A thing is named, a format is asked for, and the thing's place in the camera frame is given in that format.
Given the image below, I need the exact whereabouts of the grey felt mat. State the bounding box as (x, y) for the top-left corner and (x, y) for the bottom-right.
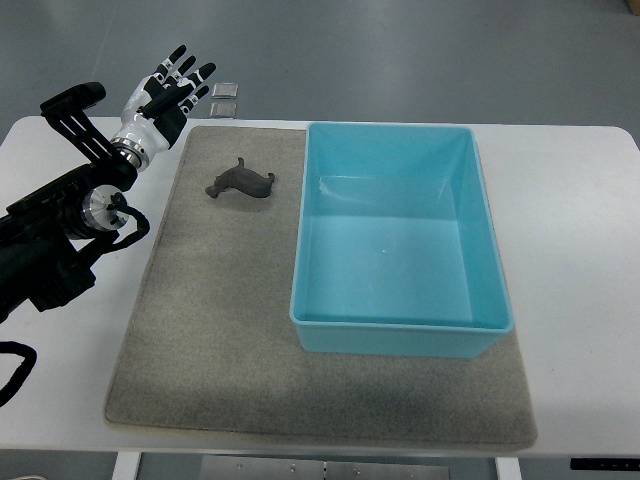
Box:
(104, 127), (537, 451)

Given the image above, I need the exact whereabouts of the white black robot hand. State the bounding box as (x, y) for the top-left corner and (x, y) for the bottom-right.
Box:
(111, 45), (216, 172)

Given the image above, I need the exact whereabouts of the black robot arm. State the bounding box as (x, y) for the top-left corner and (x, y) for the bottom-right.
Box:
(1, 82), (150, 318)

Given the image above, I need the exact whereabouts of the black sleeved cable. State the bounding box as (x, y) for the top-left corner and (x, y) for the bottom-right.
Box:
(0, 340), (38, 407)

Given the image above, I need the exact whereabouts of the metal table crossbar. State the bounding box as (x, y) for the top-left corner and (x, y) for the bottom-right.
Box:
(199, 456), (451, 480)

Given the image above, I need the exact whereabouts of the black table control panel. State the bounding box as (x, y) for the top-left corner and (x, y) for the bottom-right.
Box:
(570, 457), (640, 472)

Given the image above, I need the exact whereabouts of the brown toy hippo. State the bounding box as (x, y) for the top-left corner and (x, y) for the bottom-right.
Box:
(205, 157), (276, 198)

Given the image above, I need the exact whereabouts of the blue plastic box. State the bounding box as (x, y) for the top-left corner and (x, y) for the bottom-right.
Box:
(290, 122), (514, 358)

